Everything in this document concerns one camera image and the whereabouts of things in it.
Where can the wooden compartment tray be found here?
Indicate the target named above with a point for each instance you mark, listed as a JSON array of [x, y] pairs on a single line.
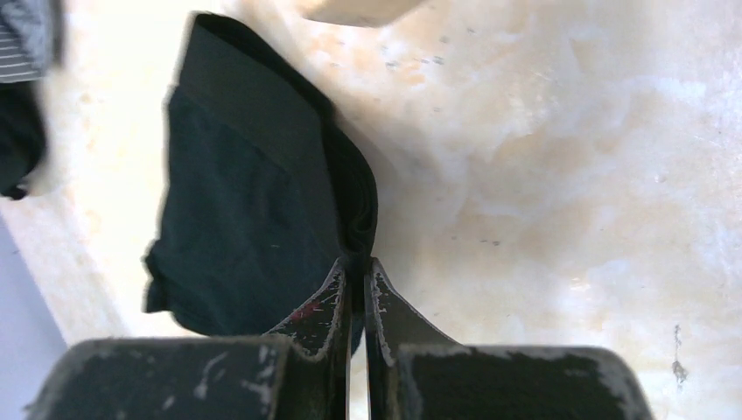
[[359, 13]]

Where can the grey striped underwear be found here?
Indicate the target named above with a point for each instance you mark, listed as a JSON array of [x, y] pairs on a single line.
[[30, 31]]

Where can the black boxer underwear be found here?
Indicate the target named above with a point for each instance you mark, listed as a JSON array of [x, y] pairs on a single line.
[[266, 192]]

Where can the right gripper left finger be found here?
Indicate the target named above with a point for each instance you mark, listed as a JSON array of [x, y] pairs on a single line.
[[297, 370]]

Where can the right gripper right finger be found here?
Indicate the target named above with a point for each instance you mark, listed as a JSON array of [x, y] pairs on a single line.
[[415, 371]]

